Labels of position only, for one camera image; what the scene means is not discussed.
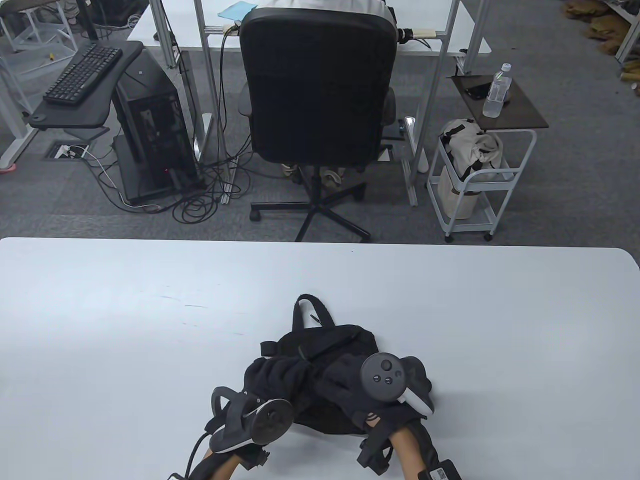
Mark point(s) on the person's right hand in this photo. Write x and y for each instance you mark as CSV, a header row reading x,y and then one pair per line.
x,y
340,385

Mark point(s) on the person's left hand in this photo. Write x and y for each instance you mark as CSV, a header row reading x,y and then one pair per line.
x,y
275,375

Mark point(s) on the person's left forearm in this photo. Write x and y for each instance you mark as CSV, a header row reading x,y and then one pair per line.
x,y
225,467

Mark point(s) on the grey left hand controller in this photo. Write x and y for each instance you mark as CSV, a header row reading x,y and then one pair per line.
x,y
270,420

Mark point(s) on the grey hand controller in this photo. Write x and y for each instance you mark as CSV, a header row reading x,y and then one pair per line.
x,y
270,420
385,375

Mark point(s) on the grey right hand controller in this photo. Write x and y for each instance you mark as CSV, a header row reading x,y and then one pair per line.
x,y
385,375

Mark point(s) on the beige bag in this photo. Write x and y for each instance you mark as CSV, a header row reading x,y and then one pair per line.
x,y
475,150

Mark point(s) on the black computer tower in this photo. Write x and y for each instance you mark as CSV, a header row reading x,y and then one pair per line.
x,y
155,120

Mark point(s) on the black office chair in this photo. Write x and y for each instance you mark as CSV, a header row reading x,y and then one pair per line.
x,y
320,85

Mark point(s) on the floor outlet box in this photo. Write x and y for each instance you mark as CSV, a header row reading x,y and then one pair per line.
x,y
65,151

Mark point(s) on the small black case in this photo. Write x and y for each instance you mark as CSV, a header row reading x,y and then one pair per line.
x,y
475,91

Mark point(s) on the white cart with brown top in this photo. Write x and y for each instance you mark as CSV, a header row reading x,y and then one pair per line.
x,y
520,112

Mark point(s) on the clear water bottle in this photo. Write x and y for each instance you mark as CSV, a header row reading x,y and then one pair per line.
x,y
496,97

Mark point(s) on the black keyboard tray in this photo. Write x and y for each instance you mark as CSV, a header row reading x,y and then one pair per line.
x,y
75,116

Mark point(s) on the cream power strip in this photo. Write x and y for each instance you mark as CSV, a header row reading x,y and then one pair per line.
x,y
232,27

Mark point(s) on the black keyboard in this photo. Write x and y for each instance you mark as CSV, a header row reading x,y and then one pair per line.
x,y
82,75

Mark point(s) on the white table leg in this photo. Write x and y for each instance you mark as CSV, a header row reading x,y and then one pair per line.
x,y
15,125

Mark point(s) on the white background desk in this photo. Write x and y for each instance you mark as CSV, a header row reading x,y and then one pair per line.
x,y
187,25

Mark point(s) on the blue paper sheet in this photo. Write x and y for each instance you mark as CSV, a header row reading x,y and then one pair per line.
x,y
237,10

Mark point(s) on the black monitor pole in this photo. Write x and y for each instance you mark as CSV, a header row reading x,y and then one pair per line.
x,y
87,20

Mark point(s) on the pile of brown items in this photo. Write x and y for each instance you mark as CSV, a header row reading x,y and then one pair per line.
x,y
605,25

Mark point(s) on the grey shelving rack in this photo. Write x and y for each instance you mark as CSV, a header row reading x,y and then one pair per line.
x,y
627,40

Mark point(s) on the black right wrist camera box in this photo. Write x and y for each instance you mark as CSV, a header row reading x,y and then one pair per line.
x,y
442,471

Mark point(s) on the aluminium frame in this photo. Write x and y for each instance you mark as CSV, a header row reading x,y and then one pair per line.
x,y
436,75

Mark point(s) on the cream tube on frame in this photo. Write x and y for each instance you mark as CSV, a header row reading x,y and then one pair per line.
x,y
420,33

